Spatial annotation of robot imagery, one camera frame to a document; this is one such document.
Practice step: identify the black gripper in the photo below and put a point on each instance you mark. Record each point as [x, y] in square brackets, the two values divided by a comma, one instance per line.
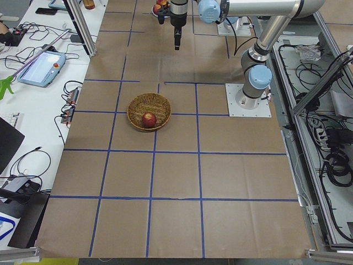
[177, 20]

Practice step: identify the red yellow apple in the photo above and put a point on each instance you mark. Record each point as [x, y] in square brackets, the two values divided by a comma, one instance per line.
[162, 2]

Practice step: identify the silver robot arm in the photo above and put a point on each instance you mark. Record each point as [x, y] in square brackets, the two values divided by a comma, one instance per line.
[257, 75]

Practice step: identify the woven wicker basket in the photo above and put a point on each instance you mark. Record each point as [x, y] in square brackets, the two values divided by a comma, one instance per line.
[154, 103]

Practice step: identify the dark red apple basket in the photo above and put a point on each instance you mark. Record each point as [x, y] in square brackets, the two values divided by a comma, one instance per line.
[149, 120]

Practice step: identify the teach pendant tablet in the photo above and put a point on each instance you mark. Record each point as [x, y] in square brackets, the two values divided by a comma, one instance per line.
[43, 70]

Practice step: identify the green reacher grabber tool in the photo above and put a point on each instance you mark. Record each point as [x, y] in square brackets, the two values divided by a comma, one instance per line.
[6, 83]

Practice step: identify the white keyboard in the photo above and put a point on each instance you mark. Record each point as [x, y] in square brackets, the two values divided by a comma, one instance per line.
[12, 118]

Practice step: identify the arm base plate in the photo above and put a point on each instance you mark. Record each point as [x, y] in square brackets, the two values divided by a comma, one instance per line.
[241, 26]
[239, 105]

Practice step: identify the aluminium frame post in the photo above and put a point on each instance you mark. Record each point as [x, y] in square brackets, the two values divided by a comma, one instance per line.
[81, 27]

